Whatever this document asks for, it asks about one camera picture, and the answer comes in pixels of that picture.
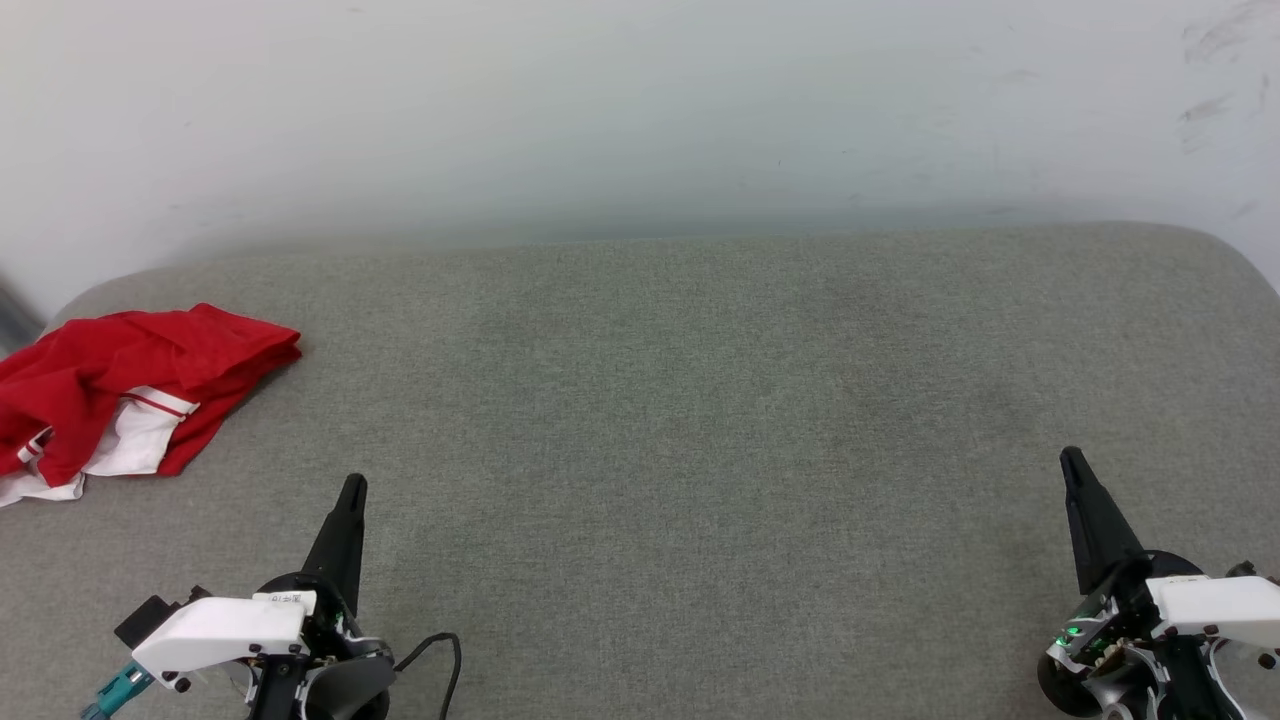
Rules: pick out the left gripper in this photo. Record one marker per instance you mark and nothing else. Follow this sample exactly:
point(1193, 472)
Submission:
point(230, 630)

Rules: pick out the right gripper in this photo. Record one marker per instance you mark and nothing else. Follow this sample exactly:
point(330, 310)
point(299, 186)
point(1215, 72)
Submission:
point(1210, 605)

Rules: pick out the red and white shirt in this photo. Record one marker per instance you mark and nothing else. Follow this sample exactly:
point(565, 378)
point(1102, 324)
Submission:
point(100, 370)

